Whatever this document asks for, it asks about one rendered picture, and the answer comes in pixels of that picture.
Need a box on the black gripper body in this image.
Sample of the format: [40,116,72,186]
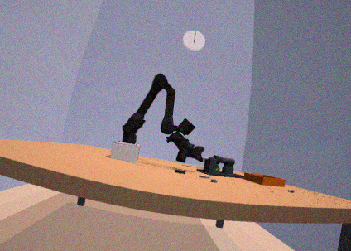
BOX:
[178,138,204,158]

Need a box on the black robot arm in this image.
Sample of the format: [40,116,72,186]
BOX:
[122,74,195,162]

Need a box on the orange shallow tray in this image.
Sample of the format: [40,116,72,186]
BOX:
[244,172,286,187]

